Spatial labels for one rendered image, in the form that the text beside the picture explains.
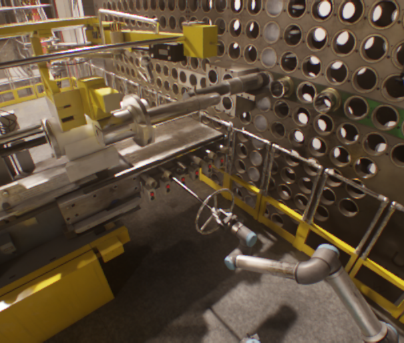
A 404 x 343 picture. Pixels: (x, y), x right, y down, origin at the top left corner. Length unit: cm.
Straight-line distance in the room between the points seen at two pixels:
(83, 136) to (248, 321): 196
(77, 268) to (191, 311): 101
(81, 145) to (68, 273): 92
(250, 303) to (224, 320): 28
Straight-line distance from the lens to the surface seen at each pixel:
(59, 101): 180
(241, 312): 243
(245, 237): 172
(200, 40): 120
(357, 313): 166
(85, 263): 211
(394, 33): 277
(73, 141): 200
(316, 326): 253
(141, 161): 237
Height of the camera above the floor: 217
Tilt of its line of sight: 35 degrees down
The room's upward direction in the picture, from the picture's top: straight up
